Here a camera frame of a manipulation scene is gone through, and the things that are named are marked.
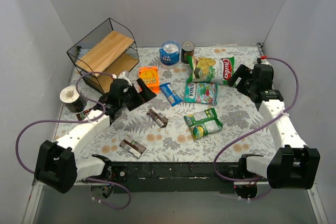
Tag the green Spring candy bag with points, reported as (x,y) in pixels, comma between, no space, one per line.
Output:
(203,123)

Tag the brown M&M's candy bag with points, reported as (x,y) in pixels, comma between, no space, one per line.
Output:
(82,115)

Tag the dark patterned tissue roll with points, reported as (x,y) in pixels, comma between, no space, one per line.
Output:
(72,99)

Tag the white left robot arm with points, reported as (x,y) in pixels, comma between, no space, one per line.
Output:
(56,164)

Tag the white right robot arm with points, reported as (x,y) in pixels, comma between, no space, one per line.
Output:
(294,164)

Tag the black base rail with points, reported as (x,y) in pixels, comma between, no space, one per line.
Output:
(158,177)

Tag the brown chocolate bar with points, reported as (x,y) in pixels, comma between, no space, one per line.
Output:
(160,119)
(132,146)

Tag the teal Fox's candy bag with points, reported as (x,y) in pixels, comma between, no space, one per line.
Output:
(201,92)

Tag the blue wafer bar wrapper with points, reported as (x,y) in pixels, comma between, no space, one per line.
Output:
(173,98)

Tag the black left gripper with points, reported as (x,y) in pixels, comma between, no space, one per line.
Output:
(135,98)

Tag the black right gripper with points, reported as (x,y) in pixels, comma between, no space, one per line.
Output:
(243,82)

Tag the Chuba cassava chips bag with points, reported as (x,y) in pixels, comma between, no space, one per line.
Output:
(211,70)

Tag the blue monster tissue roll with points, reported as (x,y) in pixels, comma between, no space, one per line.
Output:
(170,54)

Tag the dark tin can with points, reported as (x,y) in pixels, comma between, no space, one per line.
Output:
(187,49)

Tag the orange candy box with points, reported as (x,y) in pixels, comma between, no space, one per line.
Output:
(150,77)

